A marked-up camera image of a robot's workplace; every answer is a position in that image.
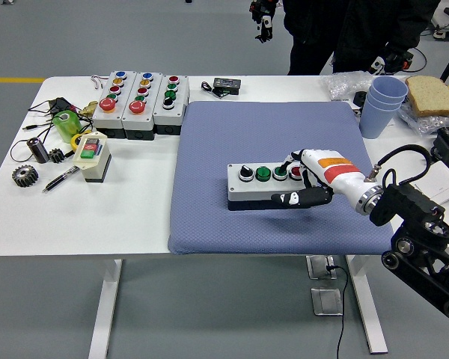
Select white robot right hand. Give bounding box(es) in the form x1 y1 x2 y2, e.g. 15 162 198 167
271 148 373 209

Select person's left hand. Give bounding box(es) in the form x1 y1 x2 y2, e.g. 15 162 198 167
370 52 415 75

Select person's right hand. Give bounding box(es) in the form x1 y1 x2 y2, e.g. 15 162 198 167
249 0 276 44

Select grey four-button control box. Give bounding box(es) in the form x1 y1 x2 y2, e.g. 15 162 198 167
226 163 311 212
153 74 191 136

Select grey five-button control box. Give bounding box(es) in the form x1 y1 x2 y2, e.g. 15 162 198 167
92 70 138 139
121 71 165 141

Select slice of bread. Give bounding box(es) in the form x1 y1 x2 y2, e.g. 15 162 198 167
404 75 449 117

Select person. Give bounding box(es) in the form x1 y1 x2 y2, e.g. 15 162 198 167
282 0 442 76

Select clear bubble wrap bag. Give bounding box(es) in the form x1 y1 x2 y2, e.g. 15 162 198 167
323 70 374 102

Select clear plastic bag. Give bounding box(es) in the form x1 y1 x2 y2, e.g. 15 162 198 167
398 100 449 136

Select small black display device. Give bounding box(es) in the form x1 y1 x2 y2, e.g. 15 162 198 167
212 77 243 99

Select metal floor outlet box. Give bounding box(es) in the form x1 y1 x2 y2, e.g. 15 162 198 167
305 254 340 280

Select white paper card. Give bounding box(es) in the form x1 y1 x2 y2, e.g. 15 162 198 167
411 160 449 205

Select blue-grey padded mat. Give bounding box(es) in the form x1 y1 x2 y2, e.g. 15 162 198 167
167 100 394 257

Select metal floor cover plate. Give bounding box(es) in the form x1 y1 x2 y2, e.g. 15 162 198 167
310 286 344 317

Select white table leg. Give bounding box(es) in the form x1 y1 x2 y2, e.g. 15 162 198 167
346 254 389 355
88 257 123 359

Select brass fitting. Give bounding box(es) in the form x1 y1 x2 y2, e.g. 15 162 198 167
78 99 100 117

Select black pouch with red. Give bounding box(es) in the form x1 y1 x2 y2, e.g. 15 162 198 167
46 96 79 115

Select green plastic cylinder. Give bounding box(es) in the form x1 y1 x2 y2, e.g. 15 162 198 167
52 109 82 144

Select yellow tape roll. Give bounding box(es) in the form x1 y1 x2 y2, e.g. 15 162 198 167
70 130 94 153

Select black and silver pen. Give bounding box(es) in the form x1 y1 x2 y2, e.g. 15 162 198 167
42 165 81 194

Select black cylindrical capacitor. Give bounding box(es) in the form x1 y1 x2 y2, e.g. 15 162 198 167
27 137 50 165

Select large dark steel gear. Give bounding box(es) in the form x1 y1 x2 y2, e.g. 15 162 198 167
11 165 40 188

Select black cables on floor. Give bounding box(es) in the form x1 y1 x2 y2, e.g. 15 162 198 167
411 29 441 74

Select black floor power cable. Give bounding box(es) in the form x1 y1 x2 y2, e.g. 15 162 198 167
326 263 349 359

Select white red-green switch box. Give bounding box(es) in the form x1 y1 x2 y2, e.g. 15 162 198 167
73 130 113 184

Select black cable with plug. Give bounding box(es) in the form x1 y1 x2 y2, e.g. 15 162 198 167
23 111 61 132

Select thin black wire loop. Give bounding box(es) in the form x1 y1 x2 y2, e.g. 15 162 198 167
9 125 57 162

